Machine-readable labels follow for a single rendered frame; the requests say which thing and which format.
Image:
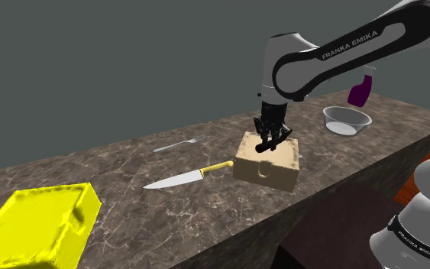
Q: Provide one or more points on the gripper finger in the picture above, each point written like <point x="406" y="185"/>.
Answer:
<point x="259" y="128"/>
<point x="274" y="142"/>

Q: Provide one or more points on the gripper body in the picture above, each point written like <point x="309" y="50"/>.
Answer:
<point x="273" y="116"/>

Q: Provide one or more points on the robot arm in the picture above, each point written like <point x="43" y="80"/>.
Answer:
<point x="348" y="44"/>

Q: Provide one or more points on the beige open box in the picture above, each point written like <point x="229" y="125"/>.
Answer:
<point x="270" y="164"/>

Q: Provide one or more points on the silver fork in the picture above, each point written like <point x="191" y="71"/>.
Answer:
<point x="179" y="143"/>

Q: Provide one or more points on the purple spray bottle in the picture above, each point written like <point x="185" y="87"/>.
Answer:
<point x="361" y="89"/>

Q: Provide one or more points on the yellow tray box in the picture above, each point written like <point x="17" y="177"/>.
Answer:
<point x="36" y="227"/>

